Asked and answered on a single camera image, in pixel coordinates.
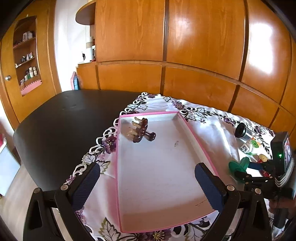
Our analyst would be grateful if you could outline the black clear cylindrical jar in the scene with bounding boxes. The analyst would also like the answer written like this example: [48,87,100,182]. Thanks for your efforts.
[234,123,253,142]

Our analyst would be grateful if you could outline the person's right hand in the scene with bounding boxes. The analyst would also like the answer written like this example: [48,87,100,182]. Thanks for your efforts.
[269,198,296,218]

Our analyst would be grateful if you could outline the teal green spool toy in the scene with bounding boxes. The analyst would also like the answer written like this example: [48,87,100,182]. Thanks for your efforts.
[228,157,250,177]

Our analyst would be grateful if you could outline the red lighter tube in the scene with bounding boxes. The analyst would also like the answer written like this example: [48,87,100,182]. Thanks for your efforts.
[259,169,270,177]

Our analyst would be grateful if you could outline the white green toy cube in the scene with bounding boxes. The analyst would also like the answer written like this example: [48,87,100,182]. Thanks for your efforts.
[240,138,260,156]

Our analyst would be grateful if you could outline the pink white shallow box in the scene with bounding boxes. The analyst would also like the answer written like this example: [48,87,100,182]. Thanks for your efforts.
[115,111,216,233]

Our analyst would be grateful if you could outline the brown hair claw clip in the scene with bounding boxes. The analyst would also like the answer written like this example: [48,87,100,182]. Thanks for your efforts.
[128,117,156,143]

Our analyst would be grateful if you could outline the pink blue item by cabinet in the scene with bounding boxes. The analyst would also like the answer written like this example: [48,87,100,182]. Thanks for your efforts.
[70,71,80,90]

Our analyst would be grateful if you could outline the silver door knob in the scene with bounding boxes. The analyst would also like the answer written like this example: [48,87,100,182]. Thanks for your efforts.
[5,75,11,81]

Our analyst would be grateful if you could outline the wooden cabinet door with shelves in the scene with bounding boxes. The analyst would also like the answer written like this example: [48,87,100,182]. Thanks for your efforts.
[1,1,61,128]

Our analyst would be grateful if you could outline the wooden wall cabinets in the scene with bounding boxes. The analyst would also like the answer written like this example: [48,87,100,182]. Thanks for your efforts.
[75,1,295,145]

